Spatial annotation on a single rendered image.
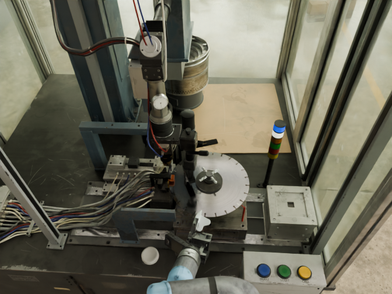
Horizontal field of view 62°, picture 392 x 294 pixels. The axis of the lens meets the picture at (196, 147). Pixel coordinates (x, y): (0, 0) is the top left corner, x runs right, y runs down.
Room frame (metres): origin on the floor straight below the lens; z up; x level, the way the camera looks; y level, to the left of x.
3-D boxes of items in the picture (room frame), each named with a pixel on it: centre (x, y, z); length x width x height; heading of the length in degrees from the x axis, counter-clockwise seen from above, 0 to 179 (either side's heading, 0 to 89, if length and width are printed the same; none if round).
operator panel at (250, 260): (0.45, -0.30, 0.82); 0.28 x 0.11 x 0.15; 85
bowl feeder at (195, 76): (1.58, 0.06, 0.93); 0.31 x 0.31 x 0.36
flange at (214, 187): (0.80, -0.05, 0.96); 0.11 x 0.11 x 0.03
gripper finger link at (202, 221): (0.61, -0.02, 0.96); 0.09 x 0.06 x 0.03; 164
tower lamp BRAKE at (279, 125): (0.91, -0.33, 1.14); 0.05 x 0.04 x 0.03; 175
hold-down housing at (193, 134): (0.78, 0.02, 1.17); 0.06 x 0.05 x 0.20; 76
